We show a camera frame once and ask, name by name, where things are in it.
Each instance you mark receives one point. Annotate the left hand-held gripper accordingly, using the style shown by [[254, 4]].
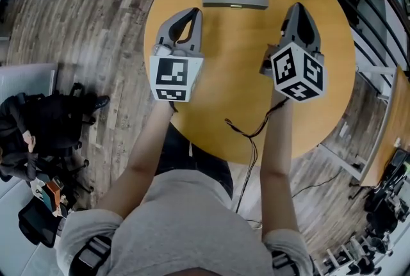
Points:
[[169, 76]]

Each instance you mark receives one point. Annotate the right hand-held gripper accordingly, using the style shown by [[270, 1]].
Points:
[[298, 73]]

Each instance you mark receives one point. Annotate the person's right forearm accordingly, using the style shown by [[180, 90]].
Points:
[[277, 166]]

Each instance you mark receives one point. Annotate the person's left forearm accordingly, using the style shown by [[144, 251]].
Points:
[[144, 153]]

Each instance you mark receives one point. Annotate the black metal railing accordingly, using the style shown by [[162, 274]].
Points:
[[381, 12]]

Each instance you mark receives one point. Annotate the wooden side desk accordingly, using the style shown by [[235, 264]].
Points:
[[389, 127]]

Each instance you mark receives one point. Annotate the person's dark trousers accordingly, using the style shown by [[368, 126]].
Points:
[[205, 166]]

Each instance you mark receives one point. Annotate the white cabinet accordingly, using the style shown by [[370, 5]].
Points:
[[27, 79]]

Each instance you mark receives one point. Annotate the pile of black equipment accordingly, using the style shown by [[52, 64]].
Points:
[[387, 201]]

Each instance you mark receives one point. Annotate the person's grey shirt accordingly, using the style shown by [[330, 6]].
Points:
[[185, 223]]

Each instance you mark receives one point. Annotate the orange box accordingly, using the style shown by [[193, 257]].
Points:
[[52, 196]]

